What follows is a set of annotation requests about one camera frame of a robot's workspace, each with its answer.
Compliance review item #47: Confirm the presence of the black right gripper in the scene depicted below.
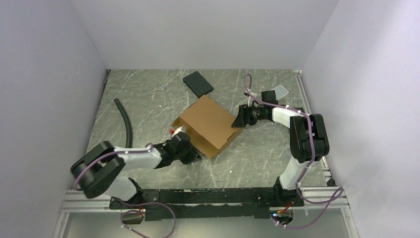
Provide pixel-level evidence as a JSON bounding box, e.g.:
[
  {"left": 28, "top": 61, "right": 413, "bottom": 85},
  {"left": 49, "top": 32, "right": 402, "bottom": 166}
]
[{"left": 231, "top": 104, "right": 265, "bottom": 128}]

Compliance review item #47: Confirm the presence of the brown cardboard box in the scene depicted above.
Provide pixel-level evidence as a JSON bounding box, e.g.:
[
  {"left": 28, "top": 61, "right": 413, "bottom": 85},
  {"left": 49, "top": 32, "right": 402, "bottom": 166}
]
[{"left": 172, "top": 95, "right": 243, "bottom": 159}]

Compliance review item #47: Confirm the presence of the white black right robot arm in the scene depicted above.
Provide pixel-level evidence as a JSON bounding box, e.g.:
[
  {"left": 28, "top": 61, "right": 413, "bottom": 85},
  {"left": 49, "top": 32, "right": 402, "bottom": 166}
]
[{"left": 231, "top": 90, "right": 330, "bottom": 206}]

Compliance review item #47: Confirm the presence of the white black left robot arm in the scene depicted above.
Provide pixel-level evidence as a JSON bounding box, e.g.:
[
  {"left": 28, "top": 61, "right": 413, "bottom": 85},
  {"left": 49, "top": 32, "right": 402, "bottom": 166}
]
[{"left": 70, "top": 131, "right": 201, "bottom": 208}]

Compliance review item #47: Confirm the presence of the small black box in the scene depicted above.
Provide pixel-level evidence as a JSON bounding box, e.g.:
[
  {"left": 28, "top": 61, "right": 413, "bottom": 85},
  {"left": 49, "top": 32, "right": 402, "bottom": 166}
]
[{"left": 182, "top": 71, "right": 214, "bottom": 98}]

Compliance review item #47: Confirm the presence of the white translucent plastic case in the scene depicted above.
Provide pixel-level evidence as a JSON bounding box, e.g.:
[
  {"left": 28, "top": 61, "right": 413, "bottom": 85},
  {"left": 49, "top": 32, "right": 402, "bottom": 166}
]
[{"left": 272, "top": 85, "right": 289, "bottom": 100}]

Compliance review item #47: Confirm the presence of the black rectangular block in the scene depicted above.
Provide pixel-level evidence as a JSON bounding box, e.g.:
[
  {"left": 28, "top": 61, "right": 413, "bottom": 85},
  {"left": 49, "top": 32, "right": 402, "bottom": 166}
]
[{"left": 289, "top": 107, "right": 306, "bottom": 114}]

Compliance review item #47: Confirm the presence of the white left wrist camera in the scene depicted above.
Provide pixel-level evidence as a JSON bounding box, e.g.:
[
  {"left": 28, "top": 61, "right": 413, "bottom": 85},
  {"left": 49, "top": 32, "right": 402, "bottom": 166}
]
[{"left": 169, "top": 126, "right": 186, "bottom": 136}]

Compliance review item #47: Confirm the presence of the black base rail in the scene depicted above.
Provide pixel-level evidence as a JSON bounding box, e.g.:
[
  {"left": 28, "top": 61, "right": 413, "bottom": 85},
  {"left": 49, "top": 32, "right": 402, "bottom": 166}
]
[{"left": 109, "top": 185, "right": 304, "bottom": 221}]

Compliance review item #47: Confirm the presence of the black rubber hose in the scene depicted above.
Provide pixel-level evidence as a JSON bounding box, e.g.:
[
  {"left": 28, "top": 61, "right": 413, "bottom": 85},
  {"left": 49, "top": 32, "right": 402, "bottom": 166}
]
[{"left": 113, "top": 98, "right": 135, "bottom": 148}]

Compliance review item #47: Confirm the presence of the aluminium frame rail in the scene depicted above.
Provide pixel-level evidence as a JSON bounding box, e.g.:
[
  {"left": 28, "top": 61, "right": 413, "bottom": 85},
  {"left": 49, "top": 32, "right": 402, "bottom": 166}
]
[{"left": 61, "top": 186, "right": 348, "bottom": 212}]

